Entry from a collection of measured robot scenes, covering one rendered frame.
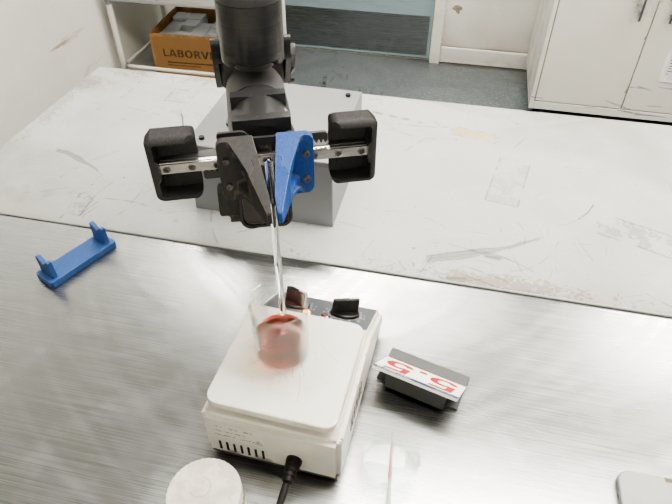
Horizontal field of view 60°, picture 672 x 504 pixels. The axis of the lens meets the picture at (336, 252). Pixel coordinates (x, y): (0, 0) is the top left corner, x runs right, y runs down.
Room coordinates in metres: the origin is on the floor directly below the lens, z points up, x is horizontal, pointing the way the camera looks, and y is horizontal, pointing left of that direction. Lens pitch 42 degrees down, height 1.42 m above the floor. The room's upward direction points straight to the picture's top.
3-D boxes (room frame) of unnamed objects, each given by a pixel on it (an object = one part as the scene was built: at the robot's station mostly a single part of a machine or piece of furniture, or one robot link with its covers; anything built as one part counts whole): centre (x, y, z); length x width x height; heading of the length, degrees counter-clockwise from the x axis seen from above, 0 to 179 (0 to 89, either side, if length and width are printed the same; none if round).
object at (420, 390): (0.37, -0.09, 0.92); 0.09 x 0.06 x 0.04; 63
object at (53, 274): (0.56, 0.34, 0.92); 0.10 x 0.03 x 0.04; 145
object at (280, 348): (0.34, 0.05, 1.02); 0.06 x 0.05 x 0.08; 143
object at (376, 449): (0.27, -0.05, 0.91); 0.06 x 0.06 x 0.02
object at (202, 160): (0.44, 0.06, 1.16); 0.19 x 0.08 x 0.06; 100
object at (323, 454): (0.36, 0.04, 0.94); 0.22 x 0.13 x 0.08; 165
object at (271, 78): (0.52, 0.08, 1.16); 0.07 x 0.06 x 0.09; 10
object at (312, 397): (0.33, 0.04, 0.98); 0.12 x 0.12 x 0.01; 75
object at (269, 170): (0.35, 0.05, 1.10); 0.01 x 0.01 x 0.20
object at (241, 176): (0.36, 0.07, 1.16); 0.07 x 0.04 x 0.06; 10
